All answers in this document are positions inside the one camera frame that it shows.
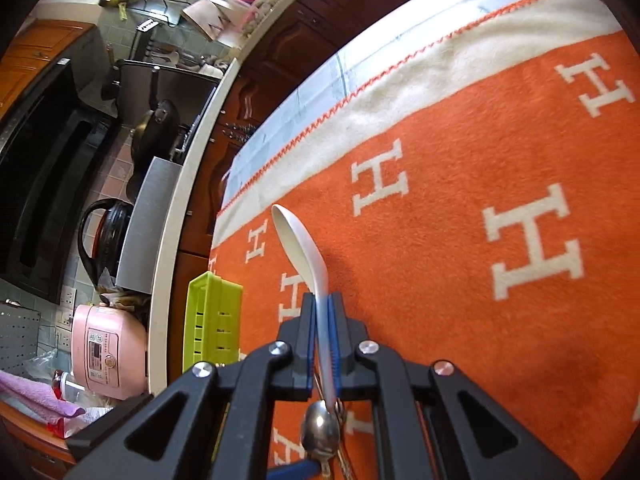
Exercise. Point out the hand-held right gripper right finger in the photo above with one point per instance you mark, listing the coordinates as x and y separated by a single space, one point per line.
335 345

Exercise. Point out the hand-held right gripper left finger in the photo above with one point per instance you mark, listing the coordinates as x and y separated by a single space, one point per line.
311 345

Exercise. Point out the small metal spoon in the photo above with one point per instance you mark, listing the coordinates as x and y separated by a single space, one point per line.
320 430

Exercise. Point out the white ceramic spoon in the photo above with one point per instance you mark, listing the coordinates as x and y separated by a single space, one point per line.
300 242

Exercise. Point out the green plastic tray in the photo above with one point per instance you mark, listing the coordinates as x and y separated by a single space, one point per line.
212 310

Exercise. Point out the orange printed blanket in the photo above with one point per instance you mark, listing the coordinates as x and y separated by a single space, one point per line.
450 210

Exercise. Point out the steel splash panel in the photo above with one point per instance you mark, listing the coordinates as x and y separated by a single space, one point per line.
147 225

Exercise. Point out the pink rice cooker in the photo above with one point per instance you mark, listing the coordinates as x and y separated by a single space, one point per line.
107 350

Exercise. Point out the white countertop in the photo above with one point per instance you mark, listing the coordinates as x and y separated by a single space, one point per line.
195 160

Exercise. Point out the black electric kettle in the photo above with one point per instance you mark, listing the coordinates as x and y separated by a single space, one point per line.
107 240

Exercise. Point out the black wok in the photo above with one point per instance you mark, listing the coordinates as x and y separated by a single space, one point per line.
155 132

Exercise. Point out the purple cloth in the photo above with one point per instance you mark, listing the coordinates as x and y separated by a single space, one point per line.
35 392

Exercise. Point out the perforated metal panel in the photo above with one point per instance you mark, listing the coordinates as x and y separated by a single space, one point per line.
17 337

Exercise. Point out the brown wooden cabinets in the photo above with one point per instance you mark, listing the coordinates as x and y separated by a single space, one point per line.
280 45

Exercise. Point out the pale blue table cover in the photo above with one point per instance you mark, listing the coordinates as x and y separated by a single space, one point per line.
400 25

